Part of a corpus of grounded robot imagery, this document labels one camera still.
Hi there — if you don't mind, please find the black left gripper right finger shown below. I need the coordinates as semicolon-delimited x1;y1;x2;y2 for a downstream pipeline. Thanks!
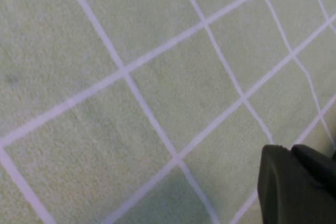
291;144;336;190

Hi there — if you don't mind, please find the green white-grid tablecloth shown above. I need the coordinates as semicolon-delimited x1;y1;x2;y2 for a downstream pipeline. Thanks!
0;0;336;224

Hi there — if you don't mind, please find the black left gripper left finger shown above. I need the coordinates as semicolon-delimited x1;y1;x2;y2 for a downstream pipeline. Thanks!
257;144;336;224

